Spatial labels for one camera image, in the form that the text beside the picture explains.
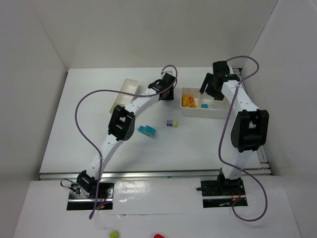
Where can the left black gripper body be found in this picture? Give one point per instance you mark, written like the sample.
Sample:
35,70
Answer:
167,93

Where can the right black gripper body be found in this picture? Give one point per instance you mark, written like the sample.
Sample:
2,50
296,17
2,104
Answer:
213,87

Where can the small purple lego brick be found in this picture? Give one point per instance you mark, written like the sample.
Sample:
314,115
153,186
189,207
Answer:
169,123

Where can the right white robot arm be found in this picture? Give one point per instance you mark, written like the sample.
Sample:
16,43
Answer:
229,174

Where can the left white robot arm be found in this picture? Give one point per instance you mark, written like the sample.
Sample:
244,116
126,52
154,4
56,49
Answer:
120,128

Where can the yellow lego in container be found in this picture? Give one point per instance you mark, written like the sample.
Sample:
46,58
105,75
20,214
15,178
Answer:
184,101

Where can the butterfly printed yellow lego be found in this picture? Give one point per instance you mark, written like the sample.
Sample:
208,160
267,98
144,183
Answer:
191,101

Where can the large white divided container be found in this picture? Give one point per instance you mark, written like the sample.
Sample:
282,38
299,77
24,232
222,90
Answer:
216,110

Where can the green lego beside purple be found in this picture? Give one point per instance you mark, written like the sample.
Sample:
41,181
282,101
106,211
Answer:
175,123

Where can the small white container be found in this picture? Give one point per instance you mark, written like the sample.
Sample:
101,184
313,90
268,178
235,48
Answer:
129,86

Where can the teal lego brick stack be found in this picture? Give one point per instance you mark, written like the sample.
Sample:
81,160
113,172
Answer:
147,131

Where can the red object foreground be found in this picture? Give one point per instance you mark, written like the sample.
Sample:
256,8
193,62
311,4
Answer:
158,236

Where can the green lego foreground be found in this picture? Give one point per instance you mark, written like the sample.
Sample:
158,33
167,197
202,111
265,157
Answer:
114,234

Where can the aluminium rail front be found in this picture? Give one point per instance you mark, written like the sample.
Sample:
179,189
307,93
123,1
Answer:
138,175

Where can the aluminium rail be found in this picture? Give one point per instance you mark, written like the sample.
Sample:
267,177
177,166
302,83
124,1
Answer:
247,86
138,175

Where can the aluminium rail right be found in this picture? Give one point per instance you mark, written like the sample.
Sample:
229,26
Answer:
247,86

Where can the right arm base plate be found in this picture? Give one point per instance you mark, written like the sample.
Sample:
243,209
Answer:
216,196

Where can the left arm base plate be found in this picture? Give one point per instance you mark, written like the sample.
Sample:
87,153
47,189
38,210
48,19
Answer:
79,200

